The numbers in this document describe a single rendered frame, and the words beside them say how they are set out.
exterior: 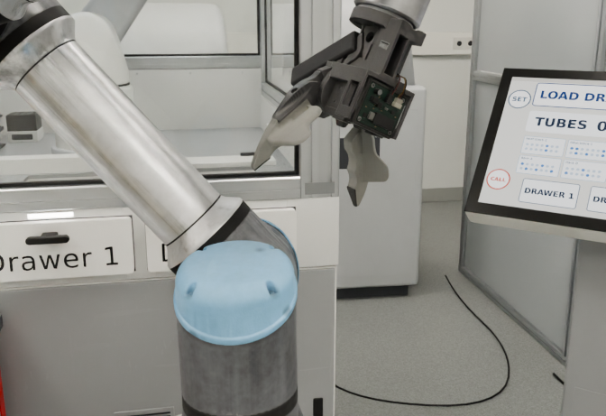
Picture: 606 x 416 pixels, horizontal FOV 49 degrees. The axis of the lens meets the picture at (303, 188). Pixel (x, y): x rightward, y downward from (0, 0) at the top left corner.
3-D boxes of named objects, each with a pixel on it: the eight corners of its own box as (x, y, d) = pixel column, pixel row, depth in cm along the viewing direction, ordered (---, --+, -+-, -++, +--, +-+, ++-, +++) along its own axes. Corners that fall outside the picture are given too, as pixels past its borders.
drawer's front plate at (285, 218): (297, 263, 133) (296, 209, 131) (148, 272, 128) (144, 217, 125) (295, 259, 135) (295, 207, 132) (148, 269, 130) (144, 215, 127)
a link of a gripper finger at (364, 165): (379, 218, 74) (371, 141, 70) (348, 203, 79) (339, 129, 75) (400, 208, 76) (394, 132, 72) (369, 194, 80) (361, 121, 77)
